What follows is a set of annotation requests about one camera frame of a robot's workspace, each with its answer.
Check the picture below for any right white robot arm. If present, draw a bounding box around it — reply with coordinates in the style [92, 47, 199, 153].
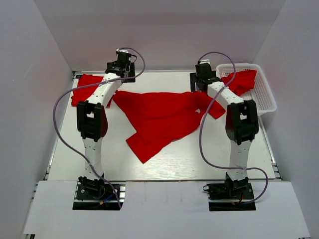
[190, 60, 259, 200]

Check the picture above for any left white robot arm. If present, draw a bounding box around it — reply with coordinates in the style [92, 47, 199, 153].
[76, 48, 136, 199]

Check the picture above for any folded red t shirt stack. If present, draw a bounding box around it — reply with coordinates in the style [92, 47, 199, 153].
[71, 74, 110, 107]

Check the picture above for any red t shirt in basket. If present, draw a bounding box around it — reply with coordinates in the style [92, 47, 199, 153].
[228, 70, 257, 96]

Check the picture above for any white plastic basket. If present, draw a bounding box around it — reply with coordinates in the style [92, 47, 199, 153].
[216, 64, 278, 118]

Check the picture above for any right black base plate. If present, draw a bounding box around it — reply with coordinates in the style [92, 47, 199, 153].
[202, 183, 256, 212]

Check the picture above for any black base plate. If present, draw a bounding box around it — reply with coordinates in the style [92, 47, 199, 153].
[72, 182, 125, 211]
[202, 183, 256, 212]

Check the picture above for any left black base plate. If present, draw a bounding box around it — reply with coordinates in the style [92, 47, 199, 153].
[72, 182, 125, 211]

